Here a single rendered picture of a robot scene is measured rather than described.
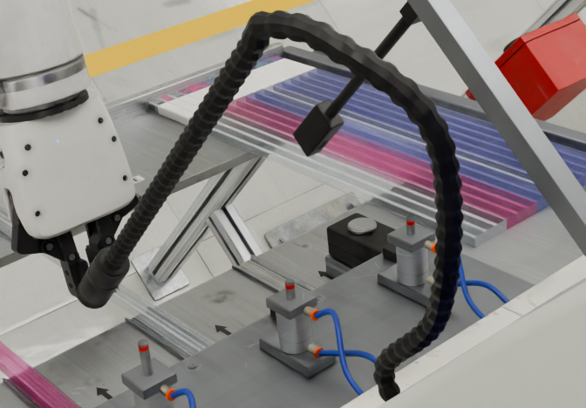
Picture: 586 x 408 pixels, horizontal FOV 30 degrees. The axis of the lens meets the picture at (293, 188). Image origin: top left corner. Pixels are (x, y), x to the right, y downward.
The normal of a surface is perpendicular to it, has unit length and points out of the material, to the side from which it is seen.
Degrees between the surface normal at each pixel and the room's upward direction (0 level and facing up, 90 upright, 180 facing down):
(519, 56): 90
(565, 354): 90
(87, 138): 35
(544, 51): 0
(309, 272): 44
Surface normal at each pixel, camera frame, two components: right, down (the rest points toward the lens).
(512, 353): -0.76, 0.35
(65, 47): 0.85, 0.00
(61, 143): 0.60, 0.10
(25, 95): 0.03, 0.32
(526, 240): -0.09, -0.89
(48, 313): 0.38, -0.44
